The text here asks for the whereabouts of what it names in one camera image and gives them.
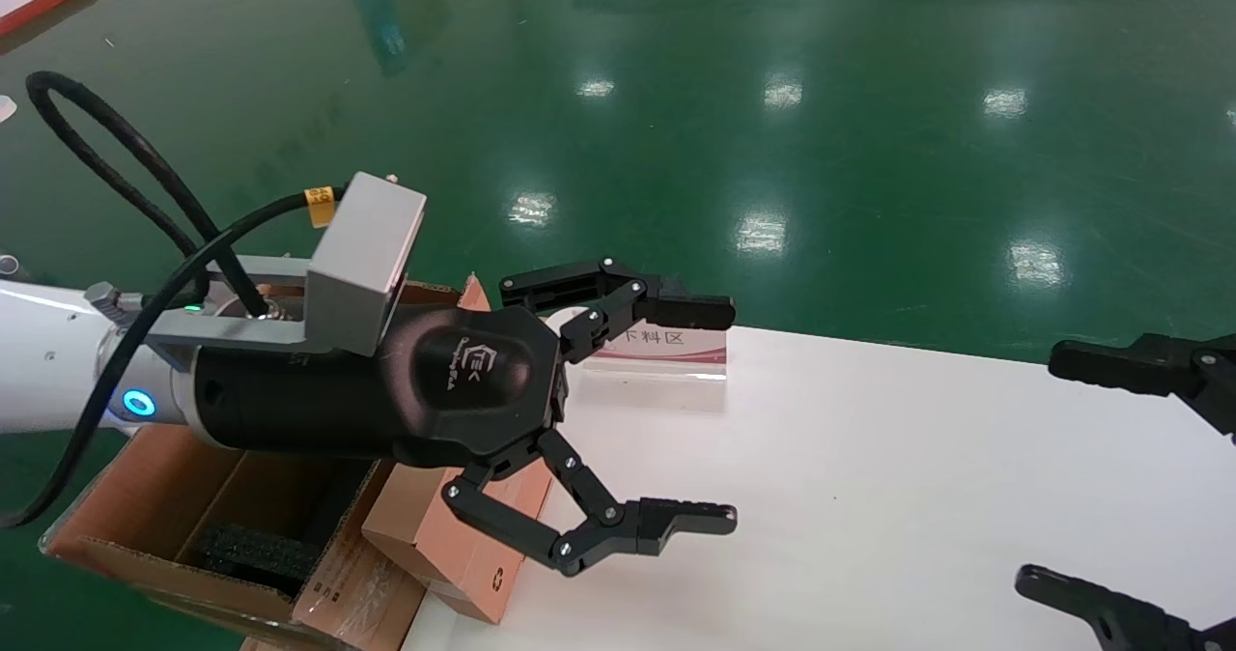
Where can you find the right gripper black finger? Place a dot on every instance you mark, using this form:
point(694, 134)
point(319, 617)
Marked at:
point(1139, 366)
point(1120, 622)

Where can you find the acrylic table sign red print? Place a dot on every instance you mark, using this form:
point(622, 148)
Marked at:
point(666, 347)

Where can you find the small cardboard box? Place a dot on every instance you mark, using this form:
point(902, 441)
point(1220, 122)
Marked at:
point(463, 545)

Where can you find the black foam pad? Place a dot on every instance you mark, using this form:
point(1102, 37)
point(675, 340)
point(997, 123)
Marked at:
point(251, 550)

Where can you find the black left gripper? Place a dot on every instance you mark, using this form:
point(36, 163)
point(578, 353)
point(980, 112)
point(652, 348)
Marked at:
point(319, 400)

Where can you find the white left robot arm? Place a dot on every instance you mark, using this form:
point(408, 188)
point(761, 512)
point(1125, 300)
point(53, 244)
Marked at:
point(39, 352)

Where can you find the silver camera mount bracket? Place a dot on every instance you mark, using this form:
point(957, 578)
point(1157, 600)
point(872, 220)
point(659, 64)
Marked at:
point(251, 330)

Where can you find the large open cardboard box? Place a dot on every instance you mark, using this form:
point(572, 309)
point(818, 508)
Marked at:
point(145, 496)

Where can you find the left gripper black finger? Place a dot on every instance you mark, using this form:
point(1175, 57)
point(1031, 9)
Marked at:
point(599, 530)
point(618, 294)

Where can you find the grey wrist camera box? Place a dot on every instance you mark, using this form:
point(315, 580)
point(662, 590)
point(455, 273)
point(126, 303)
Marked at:
point(362, 265)

